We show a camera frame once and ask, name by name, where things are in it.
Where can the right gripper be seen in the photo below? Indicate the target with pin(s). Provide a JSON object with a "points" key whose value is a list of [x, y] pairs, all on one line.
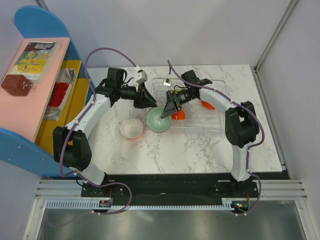
{"points": [[169, 108]]}

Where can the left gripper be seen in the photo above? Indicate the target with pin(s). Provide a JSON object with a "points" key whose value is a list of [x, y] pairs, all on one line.
{"points": [[143, 99]]}

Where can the orange bowl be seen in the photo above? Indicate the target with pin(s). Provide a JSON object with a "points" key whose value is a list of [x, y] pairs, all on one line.
{"points": [[207, 105], [180, 115]]}

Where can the pale green ceramic bowl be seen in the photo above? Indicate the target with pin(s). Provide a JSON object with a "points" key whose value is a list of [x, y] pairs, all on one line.
{"points": [[154, 121]]}

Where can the white bottom bowl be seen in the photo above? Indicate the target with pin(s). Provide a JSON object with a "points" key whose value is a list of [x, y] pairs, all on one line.
{"points": [[131, 128]]}

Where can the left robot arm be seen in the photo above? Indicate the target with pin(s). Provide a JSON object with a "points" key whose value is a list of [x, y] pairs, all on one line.
{"points": [[71, 148]]}

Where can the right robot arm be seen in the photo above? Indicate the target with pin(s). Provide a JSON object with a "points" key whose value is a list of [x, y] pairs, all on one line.
{"points": [[241, 124]]}

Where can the grey patterned cloth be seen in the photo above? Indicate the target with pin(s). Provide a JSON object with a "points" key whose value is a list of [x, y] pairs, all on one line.
{"points": [[68, 75]]}

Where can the red white book on shelf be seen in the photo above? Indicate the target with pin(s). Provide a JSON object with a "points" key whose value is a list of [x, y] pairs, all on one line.
{"points": [[58, 94]]}

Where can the paperback book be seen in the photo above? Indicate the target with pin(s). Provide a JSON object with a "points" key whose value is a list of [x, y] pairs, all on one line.
{"points": [[36, 60]]}

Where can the dark red box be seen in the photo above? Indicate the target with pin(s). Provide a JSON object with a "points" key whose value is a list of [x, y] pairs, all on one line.
{"points": [[16, 85]]}

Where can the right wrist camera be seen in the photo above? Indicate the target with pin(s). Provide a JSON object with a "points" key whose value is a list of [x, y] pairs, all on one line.
{"points": [[167, 82]]}

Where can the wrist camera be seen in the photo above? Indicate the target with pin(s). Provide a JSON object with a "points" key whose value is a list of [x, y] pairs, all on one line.
{"points": [[167, 82], [140, 78]]}

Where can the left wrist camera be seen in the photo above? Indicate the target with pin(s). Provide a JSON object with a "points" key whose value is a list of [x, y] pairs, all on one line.
{"points": [[140, 78]]}

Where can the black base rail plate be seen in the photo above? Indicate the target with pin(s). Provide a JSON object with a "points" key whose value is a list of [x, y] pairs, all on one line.
{"points": [[192, 189]]}

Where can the white cable duct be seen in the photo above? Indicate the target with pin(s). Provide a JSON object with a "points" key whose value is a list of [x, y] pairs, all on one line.
{"points": [[73, 204]]}

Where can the aluminium frame post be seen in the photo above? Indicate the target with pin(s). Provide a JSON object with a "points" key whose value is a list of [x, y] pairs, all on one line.
{"points": [[276, 33]]}

